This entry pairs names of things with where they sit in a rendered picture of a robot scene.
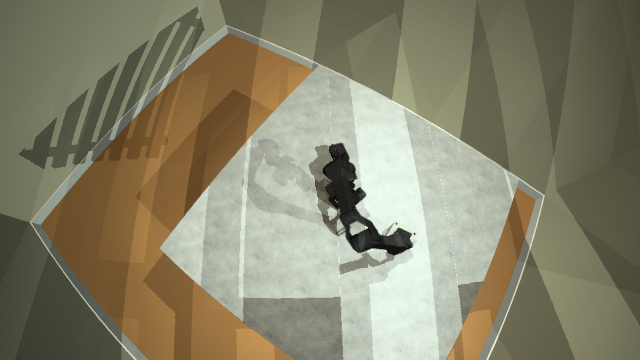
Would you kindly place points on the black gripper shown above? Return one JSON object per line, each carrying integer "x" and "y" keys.
{"x": 358, "y": 195}

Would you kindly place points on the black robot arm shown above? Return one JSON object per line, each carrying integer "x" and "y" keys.
{"x": 340, "y": 171}

